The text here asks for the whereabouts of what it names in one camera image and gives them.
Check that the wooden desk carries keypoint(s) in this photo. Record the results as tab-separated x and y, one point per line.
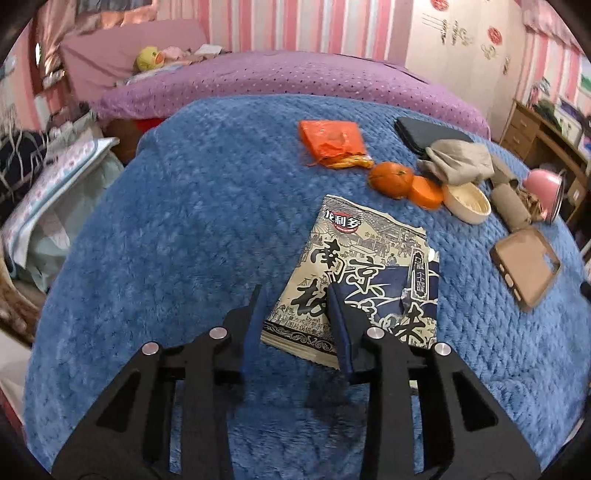
519	124

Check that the orange round lid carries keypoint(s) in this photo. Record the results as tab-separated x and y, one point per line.
425	194

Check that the yellow plush duck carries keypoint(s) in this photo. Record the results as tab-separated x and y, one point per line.
147	57

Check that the orange snack packet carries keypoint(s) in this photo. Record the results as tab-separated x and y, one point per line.
330	138

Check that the beige face mask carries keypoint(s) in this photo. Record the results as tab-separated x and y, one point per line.
457	161

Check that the dark patterned cloth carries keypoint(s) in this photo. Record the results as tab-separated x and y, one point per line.
18	161

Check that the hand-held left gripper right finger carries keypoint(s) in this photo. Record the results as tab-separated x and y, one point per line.
344	332

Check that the pink mug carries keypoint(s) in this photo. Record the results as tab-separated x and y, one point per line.
542	182

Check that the tangerine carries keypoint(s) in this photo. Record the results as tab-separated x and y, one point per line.
390	181

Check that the beige round bowl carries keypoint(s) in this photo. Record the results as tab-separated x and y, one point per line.
466	205

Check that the purple dotted bedspread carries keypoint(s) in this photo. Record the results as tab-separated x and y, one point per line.
277	74

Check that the cream wardrobe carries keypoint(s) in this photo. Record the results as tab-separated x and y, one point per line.
461	69

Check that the pink headboard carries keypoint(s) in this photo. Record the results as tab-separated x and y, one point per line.
115	46

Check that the tan phone case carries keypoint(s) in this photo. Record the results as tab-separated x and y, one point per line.
526	258

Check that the pile of clothes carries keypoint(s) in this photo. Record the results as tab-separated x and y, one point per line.
194	53

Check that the blue fleece blanket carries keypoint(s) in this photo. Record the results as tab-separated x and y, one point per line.
184	207

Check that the cardboard tube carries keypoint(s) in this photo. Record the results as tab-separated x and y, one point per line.
508	205

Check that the floral pillow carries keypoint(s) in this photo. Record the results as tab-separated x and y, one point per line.
60	175

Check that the printed snack bag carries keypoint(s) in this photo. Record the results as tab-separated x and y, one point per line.
360	258

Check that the dark grey case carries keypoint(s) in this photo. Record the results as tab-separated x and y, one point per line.
415	129

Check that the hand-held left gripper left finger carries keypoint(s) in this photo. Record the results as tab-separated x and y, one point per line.
255	332

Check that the crumpled brown paper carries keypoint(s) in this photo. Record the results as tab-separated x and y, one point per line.
531	203

